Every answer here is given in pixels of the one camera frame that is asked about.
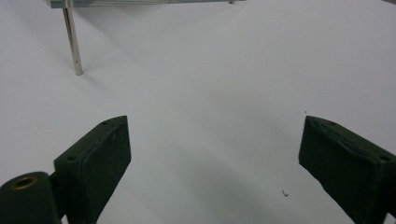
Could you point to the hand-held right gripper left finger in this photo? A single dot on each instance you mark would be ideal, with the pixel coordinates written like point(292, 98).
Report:
point(93, 161)

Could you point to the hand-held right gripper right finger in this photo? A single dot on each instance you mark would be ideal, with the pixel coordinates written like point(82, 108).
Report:
point(348, 168)

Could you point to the clear acrylic photo frame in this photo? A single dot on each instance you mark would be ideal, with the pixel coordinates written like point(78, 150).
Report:
point(73, 40)

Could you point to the small dark fibre scrap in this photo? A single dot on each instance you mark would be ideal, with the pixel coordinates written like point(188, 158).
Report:
point(285, 193)

